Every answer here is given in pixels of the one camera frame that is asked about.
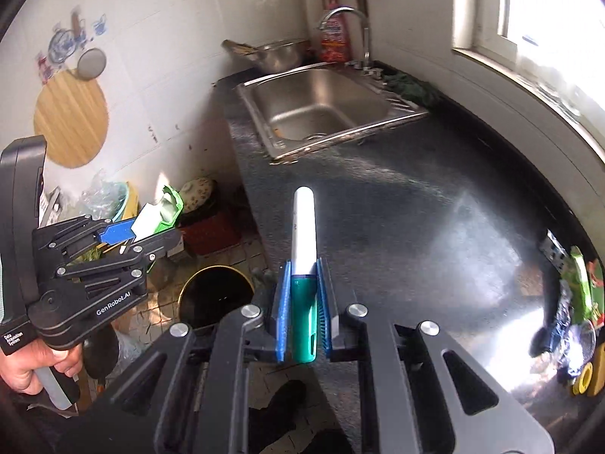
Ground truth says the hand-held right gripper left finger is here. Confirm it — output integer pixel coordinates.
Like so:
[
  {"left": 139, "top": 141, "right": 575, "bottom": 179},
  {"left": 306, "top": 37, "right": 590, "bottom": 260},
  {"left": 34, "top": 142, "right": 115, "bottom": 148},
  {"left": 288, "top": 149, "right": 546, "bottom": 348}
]
[{"left": 61, "top": 260, "right": 292, "bottom": 454}]

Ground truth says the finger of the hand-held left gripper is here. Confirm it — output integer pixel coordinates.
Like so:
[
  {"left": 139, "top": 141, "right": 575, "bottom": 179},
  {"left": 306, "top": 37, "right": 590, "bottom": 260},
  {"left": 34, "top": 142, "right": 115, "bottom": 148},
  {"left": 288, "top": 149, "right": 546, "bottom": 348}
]
[
  {"left": 54, "top": 228, "right": 185, "bottom": 295},
  {"left": 32, "top": 214, "right": 139, "bottom": 260}
]

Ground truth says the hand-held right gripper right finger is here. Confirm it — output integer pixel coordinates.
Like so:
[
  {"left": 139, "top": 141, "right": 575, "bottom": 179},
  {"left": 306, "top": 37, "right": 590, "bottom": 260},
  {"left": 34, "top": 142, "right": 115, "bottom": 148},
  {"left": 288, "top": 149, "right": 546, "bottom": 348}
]
[{"left": 316, "top": 258, "right": 555, "bottom": 454}]

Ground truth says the green and white tissue pack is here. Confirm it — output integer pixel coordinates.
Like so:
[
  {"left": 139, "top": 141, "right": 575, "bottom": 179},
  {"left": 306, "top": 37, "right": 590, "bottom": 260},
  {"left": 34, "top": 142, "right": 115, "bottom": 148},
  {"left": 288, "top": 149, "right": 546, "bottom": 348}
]
[{"left": 129, "top": 185, "right": 185, "bottom": 247}]

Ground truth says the black round bin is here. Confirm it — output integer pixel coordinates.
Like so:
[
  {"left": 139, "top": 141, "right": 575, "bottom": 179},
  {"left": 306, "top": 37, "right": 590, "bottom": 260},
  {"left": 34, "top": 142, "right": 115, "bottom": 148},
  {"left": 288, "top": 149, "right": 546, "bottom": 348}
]
[{"left": 179, "top": 265, "right": 256, "bottom": 333}]

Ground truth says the white and teal marker pen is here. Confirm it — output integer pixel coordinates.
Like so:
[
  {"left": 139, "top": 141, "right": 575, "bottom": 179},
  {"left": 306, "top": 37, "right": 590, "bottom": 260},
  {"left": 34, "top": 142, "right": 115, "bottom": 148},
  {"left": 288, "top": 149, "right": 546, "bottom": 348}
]
[{"left": 290, "top": 186, "right": 319, "bottom": 364}]

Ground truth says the person's left hand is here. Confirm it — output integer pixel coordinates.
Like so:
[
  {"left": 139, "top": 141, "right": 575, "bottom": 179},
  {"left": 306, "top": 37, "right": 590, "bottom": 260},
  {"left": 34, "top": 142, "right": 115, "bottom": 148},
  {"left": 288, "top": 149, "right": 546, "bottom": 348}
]
[{"left": 0, "top": 337, "right": 84, "bottom": 397}]

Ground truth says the green plastic basin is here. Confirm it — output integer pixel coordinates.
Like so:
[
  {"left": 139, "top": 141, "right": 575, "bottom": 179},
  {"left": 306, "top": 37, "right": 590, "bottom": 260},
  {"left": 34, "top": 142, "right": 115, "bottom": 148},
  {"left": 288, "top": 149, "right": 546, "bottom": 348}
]
[{"left": 110, "top": 181, "right": 141, "bottom": 224}]

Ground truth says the clear plastic bag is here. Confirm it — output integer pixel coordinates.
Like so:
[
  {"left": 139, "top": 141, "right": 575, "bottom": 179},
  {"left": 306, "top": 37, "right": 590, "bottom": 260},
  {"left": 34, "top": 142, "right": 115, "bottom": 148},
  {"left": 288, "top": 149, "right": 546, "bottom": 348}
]
[{"left": 77, "top": 169, "right": 129, "bottom": 222}]

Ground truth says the red plastic basket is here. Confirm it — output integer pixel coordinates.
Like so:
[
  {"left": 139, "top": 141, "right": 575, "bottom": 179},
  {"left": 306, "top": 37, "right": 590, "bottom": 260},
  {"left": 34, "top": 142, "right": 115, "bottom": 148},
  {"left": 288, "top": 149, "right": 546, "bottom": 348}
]
[{"left": 181, "top": 212, "right": 243, "bottom": 257}]

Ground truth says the floral pot lid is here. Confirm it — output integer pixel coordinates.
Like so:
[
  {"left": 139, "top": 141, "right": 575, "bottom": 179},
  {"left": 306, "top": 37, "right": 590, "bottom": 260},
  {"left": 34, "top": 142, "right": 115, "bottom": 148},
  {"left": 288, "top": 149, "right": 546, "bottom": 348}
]
[{"left": 178, "top": 177, "right": 219, "bottom": 215}]

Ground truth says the round wooden cutting board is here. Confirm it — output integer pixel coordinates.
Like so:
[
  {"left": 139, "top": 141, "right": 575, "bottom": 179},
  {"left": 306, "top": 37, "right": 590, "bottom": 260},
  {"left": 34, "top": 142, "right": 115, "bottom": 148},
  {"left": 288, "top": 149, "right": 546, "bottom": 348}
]
[{"left": 33, "top": 68, "right": 107, "bottom": 169}]

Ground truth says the black ladle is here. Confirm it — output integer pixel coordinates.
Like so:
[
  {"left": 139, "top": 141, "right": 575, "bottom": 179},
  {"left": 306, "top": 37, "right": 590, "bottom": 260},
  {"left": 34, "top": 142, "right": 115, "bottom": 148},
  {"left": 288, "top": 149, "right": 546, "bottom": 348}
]
[{"left": 82, "top": 325, "right": 122, "bottom": 380}]

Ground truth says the grey round lid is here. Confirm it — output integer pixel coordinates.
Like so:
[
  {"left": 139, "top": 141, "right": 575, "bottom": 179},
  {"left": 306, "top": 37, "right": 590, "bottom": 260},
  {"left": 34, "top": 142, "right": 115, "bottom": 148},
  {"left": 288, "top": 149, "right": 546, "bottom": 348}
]
[{"left": 76, "top": 48, "right": 106, "bottom": 81}]

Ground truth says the stainless steel sink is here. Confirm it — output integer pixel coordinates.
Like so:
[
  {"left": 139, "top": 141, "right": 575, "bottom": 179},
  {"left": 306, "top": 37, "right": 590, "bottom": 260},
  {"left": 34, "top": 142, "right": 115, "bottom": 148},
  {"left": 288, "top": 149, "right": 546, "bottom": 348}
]
[{"left": 236, "top": 62, "right": 429, "bottom": 165}]

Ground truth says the metal bowl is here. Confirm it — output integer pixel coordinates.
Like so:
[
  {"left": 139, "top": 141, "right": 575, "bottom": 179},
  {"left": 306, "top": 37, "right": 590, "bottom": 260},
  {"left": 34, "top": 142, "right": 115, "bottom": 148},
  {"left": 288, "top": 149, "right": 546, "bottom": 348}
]
[{"left": 221, "top": 38, "right": 311, "bottom": 75}]

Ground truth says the crumpled blue white wrapper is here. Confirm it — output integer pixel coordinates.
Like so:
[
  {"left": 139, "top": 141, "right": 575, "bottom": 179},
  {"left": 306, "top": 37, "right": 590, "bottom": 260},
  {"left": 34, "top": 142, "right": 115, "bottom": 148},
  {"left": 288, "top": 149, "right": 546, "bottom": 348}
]
[{"left": 528, "top": 292, "right": 597, "bottom": 380}]

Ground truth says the dark green cloth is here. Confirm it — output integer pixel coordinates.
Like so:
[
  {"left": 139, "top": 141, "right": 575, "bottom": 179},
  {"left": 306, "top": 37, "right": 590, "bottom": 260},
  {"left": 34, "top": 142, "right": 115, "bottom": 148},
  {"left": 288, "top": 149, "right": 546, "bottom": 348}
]
[{"left": 382, "top": 69, "right": 444, "bottom": 108}]

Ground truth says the green cartoon snack bag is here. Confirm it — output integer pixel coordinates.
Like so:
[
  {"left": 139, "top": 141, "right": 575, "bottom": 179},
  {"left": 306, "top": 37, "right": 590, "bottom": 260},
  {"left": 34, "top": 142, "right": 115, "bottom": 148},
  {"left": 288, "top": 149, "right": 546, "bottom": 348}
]
[{"left": 564, "top": 245, "right": 605, "bottom": 328}]

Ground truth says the red detergent bottle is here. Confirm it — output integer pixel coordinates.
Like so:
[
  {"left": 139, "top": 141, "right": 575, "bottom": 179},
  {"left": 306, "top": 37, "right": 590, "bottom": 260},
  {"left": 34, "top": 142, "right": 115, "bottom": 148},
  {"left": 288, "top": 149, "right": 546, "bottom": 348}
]
[{"left": 320, "top": 0, "right": 353, "bottom": 64}]

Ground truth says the chrome faucet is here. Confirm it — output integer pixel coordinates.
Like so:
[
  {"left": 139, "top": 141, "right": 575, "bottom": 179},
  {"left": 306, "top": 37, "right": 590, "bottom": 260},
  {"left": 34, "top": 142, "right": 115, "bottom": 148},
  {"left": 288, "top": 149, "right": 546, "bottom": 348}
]
[{"left": 317, "top": 6, "right": 380, "bottom": 75}]

